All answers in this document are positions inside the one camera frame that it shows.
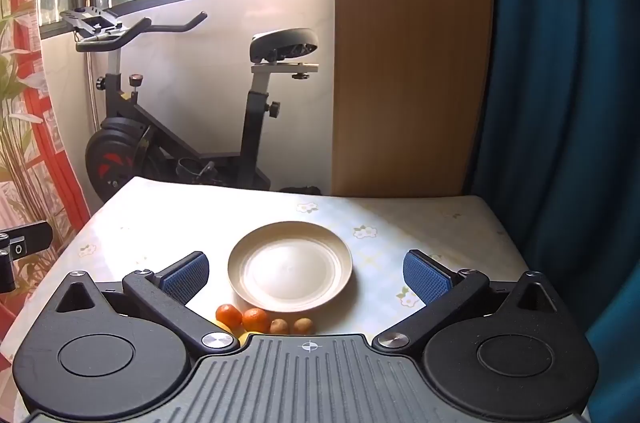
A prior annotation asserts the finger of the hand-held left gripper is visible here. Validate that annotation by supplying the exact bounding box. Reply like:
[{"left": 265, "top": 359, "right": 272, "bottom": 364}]
[
  {"left": 0, "top": 222, "right": 53, "bottom": 261},
  {"left": 0, "top": 248, "right": 17, "bottom": 294}
]

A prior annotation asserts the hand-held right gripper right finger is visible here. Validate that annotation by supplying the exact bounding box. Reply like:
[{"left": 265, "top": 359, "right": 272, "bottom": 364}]
[{"left": 372, "top": 248, "right": 571, "bottom": 351}]

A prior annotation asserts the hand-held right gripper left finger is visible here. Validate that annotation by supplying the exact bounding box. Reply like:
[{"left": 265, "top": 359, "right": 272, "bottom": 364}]
[{"left": 50, "top": 250, "right": 241, "bottom": 358}]

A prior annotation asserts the small orange tangerine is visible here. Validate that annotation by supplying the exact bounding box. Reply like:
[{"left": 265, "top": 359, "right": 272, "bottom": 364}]
[
  {"left": 215, "top": 304, "right": 244, "bottom": 328},
  {"left": 242, "top": 307, "right": 271, "bottom": 334}
]

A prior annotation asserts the large yellow lemon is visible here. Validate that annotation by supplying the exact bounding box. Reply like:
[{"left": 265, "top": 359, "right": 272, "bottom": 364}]
[{"left": 214, "top": 320, "right": 251, "bottom": 346}]

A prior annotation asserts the cream round plate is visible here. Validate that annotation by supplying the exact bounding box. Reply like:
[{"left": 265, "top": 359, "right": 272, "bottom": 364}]
[{"left": 227, "top": 221, "right": 353, "bottom": 313}]

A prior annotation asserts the floral checked tablecloth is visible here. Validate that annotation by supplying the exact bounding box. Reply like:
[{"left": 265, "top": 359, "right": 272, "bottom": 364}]
[{"left": 0, "top": 176, "right": 532, "bottom": 409}]

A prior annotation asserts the leaf printed curtain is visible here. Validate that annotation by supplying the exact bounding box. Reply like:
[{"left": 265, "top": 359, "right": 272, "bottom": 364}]
[{"left": 0, "top": 0, "right": 92, "bottom": 354}]

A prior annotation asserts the black exercise bike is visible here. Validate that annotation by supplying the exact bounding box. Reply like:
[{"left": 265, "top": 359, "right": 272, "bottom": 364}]
[{"left": 60, "top": 7, "right": 321, "bottom": 204}]

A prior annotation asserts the dark blue curtain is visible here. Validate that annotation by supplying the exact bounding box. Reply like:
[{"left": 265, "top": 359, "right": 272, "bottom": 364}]
[{"left": 465, "top": 0, "right": 640, "bottom": 423}]

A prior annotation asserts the wooden board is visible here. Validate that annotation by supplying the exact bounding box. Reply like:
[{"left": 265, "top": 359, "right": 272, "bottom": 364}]
[{"left": 331, "top": 0, "right": 496, "bottom": 197}]

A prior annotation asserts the metal flexible hose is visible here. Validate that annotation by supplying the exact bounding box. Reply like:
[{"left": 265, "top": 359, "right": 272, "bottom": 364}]
[{"left": 85, "top": 0, "right": 99, "bottom": 129}]

